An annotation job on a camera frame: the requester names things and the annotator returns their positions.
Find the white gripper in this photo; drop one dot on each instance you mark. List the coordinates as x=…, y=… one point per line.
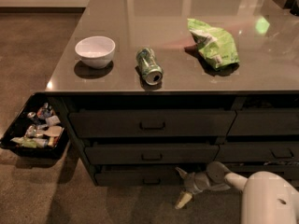
x=195, y=183

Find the drawer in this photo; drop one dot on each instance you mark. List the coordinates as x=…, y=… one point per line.
x=261, y=122
x=258, y=152
x=289, y=172
x=151, y=123
x=137, y=175
x=151, y=153

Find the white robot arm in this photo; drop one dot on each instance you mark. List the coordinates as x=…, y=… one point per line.
x=266, y=198

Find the dark drawer cabinet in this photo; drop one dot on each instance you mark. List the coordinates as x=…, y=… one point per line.
x=267, y=76

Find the green soda can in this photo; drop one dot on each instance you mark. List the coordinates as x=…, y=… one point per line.
x=151, y=72

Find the white paper cup in bin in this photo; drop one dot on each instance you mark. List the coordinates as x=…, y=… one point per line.
x=53, y=131

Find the green chip bag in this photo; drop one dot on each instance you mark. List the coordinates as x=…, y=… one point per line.
x=215, y=45

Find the black trash bin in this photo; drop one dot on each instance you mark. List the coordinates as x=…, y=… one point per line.
x=19, y=126

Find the colourful wrapper in bin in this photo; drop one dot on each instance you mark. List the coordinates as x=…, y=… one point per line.
x=45, y=111

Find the white ceramic bowl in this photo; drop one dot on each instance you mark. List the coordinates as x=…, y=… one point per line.
x=96, y=51

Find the crushed can in bin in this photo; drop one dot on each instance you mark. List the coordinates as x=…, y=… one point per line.
x=33, y=132

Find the crumpled green wrapper in bin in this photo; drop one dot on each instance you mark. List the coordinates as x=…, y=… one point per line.
x=30, y=142

